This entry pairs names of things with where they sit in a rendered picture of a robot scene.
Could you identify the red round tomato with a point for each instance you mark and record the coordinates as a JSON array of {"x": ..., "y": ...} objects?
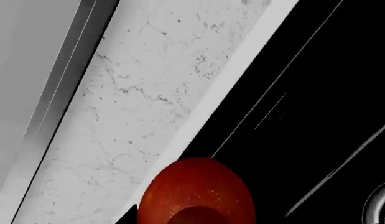
[{"x": 195, "y": 184}]

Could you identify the black glass cooktop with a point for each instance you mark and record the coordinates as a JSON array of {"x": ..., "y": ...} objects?
[{"x": 304, "y": 93}]

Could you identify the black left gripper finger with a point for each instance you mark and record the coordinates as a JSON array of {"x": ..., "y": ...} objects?
[{"x": 127, "y": 219}]

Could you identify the grey cabinet front panel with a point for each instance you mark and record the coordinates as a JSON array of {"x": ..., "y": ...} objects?
[{"x": 27, "y": 58}]

